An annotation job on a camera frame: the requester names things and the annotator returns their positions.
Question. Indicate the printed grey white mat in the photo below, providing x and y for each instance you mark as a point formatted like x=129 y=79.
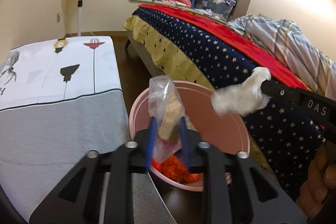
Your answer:
x=67 y=155

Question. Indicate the striped plaid quilt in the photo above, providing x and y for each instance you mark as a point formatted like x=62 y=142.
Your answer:
x=284 y=40

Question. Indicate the clear bag with snacks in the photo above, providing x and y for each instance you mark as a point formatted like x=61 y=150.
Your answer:
x=165 y=105

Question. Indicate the bed with starry blanket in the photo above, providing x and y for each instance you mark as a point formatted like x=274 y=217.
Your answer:
x=192 y=48

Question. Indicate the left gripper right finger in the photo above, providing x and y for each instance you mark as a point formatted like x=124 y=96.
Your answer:
x=236 y=189

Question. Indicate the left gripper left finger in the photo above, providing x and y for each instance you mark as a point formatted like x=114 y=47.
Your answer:
x=151 y=145

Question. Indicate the clear storage bin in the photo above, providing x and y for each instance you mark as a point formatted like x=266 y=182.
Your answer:
x=220 y=8

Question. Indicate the person right hand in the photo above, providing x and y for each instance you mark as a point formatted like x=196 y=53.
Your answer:
x=321 y=179

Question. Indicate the orange plastic bag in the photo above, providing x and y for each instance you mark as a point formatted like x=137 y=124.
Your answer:
x=175 y=170

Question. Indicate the white tissue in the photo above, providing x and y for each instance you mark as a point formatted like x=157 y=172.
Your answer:
x=244 y=98

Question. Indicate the pink trash bin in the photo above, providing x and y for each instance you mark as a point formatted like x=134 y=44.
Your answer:
x=228 y=133

